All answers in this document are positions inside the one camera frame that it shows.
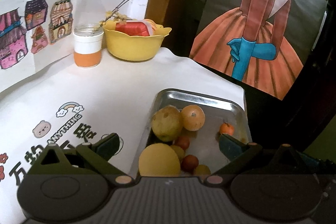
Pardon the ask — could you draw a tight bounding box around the small orange tangerine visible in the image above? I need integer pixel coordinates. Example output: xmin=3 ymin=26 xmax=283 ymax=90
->
xmin=219 ymin=122 xmax=235 ymax=136

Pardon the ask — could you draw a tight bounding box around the white printed tablecloth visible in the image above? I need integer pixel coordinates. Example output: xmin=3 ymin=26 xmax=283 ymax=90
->
xmin=1 ymin=48 xmax=245 ymax=223

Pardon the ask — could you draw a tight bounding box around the brown-yellow pear fruit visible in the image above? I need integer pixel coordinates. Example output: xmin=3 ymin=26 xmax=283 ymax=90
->
xmin=181 ymin=105 xmax=206 ymax=131

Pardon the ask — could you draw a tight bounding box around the yellow-green round fruit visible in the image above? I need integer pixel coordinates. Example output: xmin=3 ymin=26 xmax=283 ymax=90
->
xmin=151 ymin=105 xmax=183 ymax=142

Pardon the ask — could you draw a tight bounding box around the colourful houses drawing paper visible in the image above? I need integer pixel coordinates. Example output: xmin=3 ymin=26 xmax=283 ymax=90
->
xmin=1 ymin=0 xmax=85 ymax=90

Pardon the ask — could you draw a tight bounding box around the metal tray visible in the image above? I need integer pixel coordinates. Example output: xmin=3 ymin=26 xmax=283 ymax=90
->
xmin=129 ymin=88 xmax=253 ymax=179

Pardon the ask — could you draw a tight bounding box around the red packet in bowl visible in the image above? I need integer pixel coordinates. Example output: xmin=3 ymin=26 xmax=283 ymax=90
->
xmin=115 ymin=22 xmax=151 ymax=36

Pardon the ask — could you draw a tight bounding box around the yellow plastic bowl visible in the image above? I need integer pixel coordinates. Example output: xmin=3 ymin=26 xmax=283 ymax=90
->
xmin=103 ymin=20 xmax=171 ymax=61

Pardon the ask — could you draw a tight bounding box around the large yellow round fruit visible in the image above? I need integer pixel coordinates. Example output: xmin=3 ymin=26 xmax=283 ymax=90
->
xmin=138 ymin=143 xmax=181 ymax=177

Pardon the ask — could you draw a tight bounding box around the yellow flower twig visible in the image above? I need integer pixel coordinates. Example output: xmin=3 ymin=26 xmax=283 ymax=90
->
xmin=98 ymin=0 xmax=131 ymax=27

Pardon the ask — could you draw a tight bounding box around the small red cherry tomato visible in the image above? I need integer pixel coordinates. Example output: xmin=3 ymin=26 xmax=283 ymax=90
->
xmin=181 ymin=155 xmax=199 ymax=173

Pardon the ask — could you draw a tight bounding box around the orange dress lady poster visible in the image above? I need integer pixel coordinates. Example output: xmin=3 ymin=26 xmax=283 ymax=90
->
xmin=190 ymin=0 xmax=328 ymax=99

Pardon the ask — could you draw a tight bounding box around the orange white glass jar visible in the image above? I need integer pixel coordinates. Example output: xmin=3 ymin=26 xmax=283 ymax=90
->
xmin=73 ymin=23 xmax=104 ymax=68

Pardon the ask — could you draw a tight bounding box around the orange packet in bowl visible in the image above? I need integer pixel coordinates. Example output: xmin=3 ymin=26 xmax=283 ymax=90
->
xmin=144 ymin=19 xmax=163 ymax=35

